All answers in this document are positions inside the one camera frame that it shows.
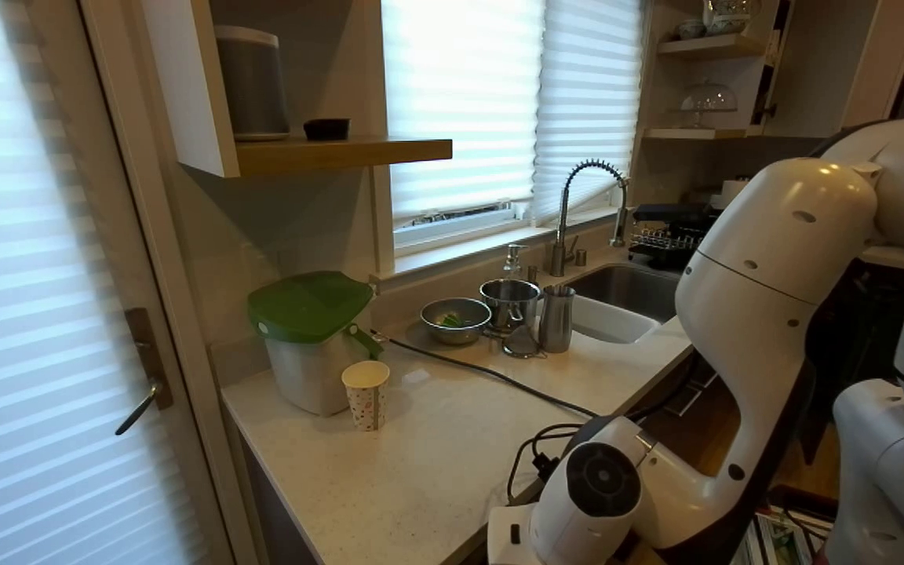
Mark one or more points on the metal bowl with greens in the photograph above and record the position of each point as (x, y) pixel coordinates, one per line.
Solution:
(457, 323)

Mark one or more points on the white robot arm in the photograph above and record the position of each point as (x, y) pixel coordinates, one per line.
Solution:
(746, 302)

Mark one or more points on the kitchen sink basin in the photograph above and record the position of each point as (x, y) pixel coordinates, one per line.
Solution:
(623, 302)

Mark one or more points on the steel pot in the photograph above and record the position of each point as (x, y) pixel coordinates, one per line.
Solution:
(513, 316)

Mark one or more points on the paper cup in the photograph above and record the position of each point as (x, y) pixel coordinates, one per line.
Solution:
(365, 391)

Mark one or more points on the grey canister on shelf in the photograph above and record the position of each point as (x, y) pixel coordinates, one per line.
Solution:
(251, 84)

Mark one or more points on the chrome kitchen faucet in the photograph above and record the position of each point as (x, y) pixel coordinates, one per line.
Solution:
(563, 248)

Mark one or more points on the steel cup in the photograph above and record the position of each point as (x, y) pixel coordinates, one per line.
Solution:
(557, 319)

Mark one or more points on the wooden wall shelf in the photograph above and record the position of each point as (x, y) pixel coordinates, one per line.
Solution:
(332, 67)

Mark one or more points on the door with blinds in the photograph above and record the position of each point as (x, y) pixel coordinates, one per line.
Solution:
(70, 267)

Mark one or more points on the small black bowl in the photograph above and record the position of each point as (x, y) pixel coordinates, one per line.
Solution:
(326, 131)

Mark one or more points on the white window blinds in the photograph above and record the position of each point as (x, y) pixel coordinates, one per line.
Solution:
(524, 88)

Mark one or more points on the background open shelving unit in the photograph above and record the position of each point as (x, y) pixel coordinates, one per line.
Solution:
(722, 106)

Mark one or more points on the black dish rack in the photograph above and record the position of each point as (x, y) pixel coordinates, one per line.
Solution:
(669, 233)

